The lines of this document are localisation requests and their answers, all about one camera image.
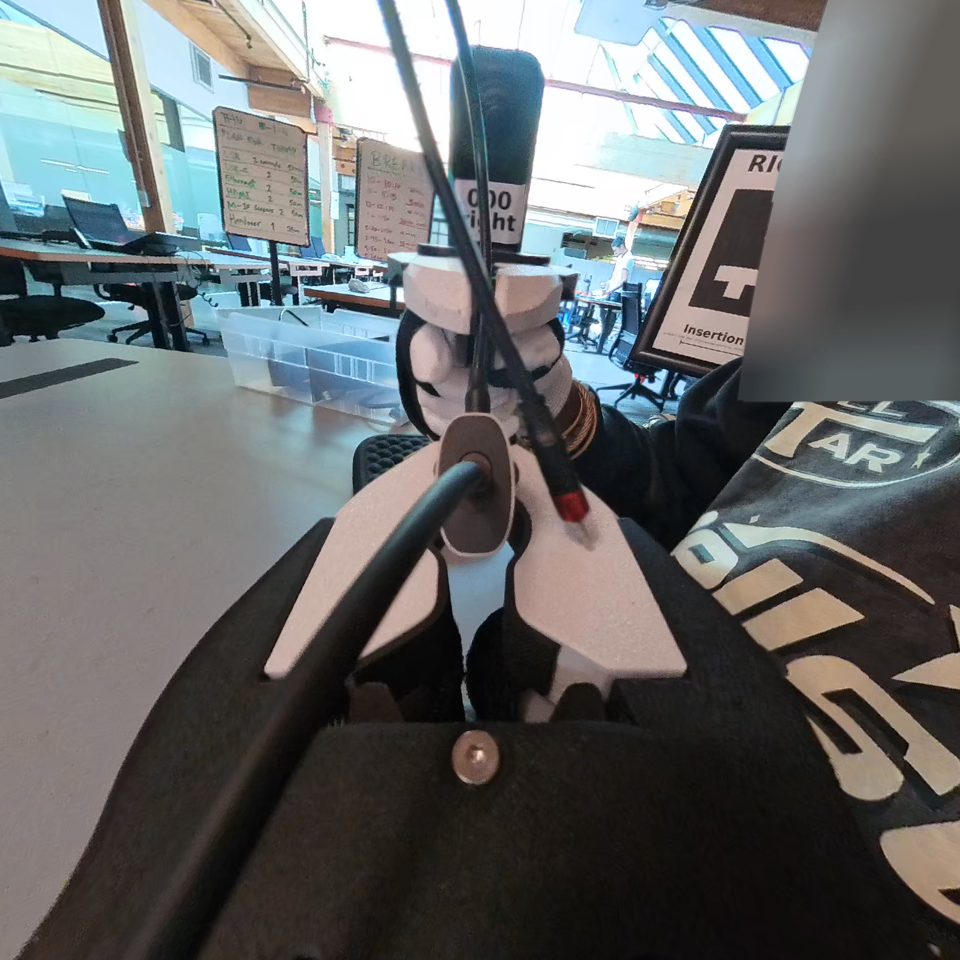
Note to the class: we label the person's right forearm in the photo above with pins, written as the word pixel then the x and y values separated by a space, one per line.
pixel 652 465

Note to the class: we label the handwritten whiteboard on stand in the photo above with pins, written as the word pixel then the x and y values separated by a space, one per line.
pixel 262 172
pixel 390 202

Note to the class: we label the open black laptop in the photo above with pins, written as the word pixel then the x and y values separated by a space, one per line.
pixel 97 217

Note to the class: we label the black mesh cushion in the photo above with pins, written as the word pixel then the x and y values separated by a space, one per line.
pixel 382 461

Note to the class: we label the wooden support post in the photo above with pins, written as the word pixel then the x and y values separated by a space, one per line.
pixel 139 112

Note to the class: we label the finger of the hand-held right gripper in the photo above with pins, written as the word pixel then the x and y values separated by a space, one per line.
pixel 439 292
pixel 529 296

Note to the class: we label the office desk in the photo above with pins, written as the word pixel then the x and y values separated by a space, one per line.
pixel 112 259

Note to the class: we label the person's right hand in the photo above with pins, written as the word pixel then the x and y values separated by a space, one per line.
pixel 442 360

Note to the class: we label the clear plastic organizer box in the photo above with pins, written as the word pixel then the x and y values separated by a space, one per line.
pixel 300 352

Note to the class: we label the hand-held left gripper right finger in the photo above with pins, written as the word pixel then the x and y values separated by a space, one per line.
pixel 600 592

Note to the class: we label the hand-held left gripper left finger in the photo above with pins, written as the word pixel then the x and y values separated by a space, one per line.
pixel 330 570

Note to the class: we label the person's black printed shirt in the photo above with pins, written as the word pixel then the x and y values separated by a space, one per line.
pixel 825 600

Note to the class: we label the square marker sign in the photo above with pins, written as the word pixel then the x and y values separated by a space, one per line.
pixel 675 315

